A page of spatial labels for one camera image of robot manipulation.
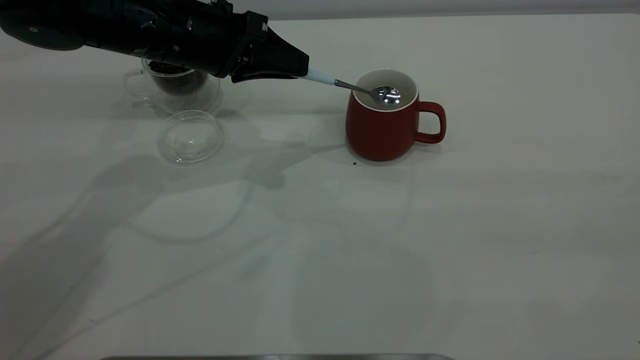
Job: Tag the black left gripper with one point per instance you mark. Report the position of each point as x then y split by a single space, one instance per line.
242 47

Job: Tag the red ceramic mug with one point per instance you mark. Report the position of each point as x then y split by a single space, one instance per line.
380 132

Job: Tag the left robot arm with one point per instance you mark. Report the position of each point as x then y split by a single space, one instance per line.
125 27

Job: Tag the clear glass cup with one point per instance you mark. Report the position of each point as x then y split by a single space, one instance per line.
200 100

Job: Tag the dark coffee beans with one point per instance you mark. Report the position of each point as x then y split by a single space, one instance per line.
177 82

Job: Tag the clear glass lid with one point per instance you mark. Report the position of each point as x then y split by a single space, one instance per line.
192 140

